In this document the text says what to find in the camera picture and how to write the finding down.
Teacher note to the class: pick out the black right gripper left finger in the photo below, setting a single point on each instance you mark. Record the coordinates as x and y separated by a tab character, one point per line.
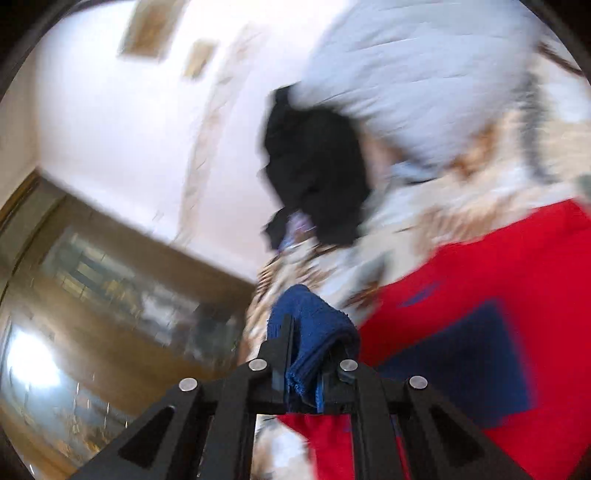
255	388

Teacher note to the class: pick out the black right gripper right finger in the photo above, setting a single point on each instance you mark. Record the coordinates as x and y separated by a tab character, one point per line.
371	402

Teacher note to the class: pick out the purple cloth under garment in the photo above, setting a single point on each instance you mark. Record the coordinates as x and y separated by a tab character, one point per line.
299	229

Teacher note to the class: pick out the leaf pattern fleece blanket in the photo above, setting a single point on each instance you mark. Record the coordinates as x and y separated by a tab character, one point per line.
510	223

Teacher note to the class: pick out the beige wall panel box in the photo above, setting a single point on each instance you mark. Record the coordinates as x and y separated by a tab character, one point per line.
150	28

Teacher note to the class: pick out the red and blue knit sweater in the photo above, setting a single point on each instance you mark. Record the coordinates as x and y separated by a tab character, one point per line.
500	326

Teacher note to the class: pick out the wooden glass door wardrobe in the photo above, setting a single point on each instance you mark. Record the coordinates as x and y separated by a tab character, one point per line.
97	322

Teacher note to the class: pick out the grey quilted pillow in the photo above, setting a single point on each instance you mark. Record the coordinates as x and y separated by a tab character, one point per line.
424	76

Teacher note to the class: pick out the black garment pile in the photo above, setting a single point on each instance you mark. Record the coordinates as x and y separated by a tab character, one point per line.
316	167

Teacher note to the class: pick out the beige wall switch plate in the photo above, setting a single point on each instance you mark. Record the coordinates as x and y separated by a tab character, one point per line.
199	56

